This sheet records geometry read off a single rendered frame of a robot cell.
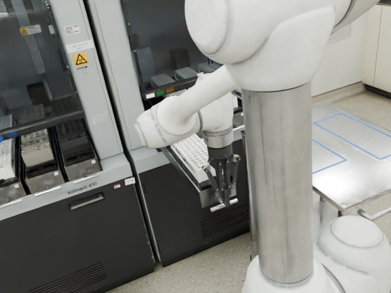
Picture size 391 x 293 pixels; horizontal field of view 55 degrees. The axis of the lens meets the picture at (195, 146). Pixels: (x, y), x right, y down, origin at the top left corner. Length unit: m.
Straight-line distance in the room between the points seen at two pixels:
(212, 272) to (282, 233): 1.46
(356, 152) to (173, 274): 1.18
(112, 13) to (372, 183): 1.10
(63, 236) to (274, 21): 1.50
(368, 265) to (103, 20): 1.21
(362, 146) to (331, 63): 2.29
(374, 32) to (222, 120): 2.88
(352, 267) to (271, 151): 0.38
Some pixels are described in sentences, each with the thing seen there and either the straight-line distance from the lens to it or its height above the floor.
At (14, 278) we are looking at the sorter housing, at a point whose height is 0.36.
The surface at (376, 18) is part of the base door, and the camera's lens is 3.76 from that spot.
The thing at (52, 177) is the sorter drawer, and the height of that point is 0.78.
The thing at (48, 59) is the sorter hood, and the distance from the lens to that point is 1.53.
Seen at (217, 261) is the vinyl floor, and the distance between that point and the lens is 2.12.
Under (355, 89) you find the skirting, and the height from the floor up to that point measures 0.02.
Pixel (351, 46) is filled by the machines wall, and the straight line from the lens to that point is 3.79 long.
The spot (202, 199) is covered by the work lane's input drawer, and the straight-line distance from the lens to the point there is 1.28.
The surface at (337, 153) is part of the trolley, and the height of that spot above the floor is 0.82.
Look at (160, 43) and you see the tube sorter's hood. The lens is 1.60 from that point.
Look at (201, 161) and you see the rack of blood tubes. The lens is 1.32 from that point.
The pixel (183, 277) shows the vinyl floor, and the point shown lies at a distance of 2.08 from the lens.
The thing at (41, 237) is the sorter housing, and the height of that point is 0.52.
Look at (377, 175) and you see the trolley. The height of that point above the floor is 0.82.
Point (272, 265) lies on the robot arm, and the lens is 0.70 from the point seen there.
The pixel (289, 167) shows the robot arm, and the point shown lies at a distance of 0.57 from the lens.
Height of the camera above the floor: 1.56
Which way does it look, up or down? 30 degrees down
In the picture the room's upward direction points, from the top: 9 degrees counter-clockwise
